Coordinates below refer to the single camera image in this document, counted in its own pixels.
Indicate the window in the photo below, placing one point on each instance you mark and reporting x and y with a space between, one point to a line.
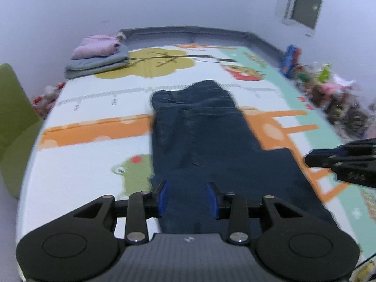
302 0

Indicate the dark blue jeans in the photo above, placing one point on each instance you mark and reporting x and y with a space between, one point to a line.
199 129

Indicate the green chair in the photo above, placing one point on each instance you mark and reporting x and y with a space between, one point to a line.
14 129

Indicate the pink pig toy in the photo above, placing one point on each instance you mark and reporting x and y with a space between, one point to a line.
329 88

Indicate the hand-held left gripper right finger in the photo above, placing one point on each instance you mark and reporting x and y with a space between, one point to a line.
212 201

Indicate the pink folded garment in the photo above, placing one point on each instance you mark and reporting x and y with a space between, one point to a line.
94 48

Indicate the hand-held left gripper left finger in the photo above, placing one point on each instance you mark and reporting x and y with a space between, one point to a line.
163 199

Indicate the cartoon print play mat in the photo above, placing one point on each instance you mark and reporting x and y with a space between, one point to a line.
88 152

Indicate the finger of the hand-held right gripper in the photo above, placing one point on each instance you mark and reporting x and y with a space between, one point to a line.
337 155

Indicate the grey fabric fence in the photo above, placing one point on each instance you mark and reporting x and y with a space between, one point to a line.
191 33

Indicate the grey folded garment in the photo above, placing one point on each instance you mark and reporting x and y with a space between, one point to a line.
94 64

